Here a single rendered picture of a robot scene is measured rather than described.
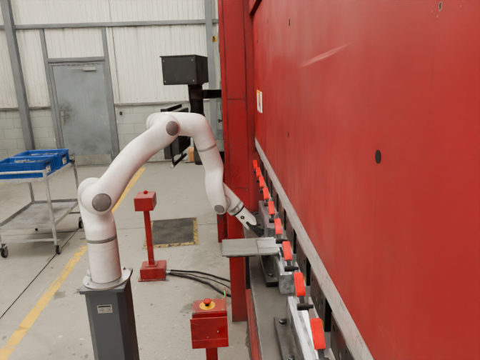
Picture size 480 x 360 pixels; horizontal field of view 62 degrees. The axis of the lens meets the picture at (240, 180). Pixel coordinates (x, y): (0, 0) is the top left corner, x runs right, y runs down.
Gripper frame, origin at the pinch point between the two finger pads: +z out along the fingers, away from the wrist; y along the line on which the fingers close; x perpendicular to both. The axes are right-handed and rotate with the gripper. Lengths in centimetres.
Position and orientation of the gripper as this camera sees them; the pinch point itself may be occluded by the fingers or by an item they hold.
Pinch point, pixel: (258, 232)
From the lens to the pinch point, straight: 196.9
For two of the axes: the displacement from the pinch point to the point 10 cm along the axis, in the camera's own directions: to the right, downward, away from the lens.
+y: -0.4, -2.5, 9.7
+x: -7.4, 6.6, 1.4
